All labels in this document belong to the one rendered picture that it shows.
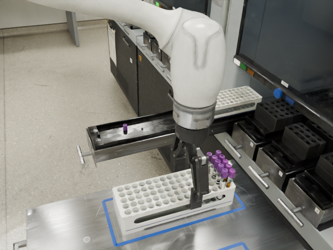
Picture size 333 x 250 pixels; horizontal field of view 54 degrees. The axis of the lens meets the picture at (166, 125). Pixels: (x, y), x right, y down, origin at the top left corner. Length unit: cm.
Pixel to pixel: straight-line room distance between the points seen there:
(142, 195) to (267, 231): 31
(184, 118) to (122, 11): 25
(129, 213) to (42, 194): 137
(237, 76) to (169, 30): 65
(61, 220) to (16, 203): 126
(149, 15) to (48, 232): 55
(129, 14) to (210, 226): 52
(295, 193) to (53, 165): 164
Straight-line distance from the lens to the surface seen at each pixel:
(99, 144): 107
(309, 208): 101
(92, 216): 86
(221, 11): 137
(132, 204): 80
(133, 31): 225
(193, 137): 69
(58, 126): 265
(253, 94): 130
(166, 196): 81
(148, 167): 217
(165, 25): 74
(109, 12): 70
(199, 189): 73
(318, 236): 103
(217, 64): 60
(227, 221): 85
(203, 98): 63
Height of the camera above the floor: 147
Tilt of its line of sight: 35 degrees down
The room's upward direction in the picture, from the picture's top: 2 degrees clockwise
